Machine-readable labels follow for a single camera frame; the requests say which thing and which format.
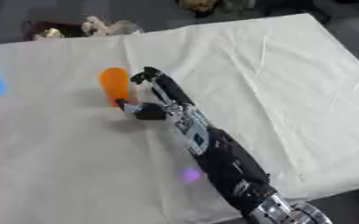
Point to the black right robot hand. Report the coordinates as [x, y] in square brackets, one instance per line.
[162, 87]

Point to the orange plastic cup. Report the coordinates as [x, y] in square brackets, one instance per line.
[114, 84]

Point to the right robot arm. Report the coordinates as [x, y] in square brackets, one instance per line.
[228, 157]

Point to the dark yellow object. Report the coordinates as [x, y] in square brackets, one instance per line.
[200, 5]

